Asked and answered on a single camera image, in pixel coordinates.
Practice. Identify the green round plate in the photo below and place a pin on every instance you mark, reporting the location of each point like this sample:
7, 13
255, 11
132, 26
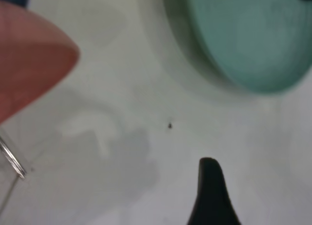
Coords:
248, 40

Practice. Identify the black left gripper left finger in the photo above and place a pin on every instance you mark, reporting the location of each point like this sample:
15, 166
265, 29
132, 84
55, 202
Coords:
212, 193

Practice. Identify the pink round plate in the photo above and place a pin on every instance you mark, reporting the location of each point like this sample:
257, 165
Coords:
26, 61

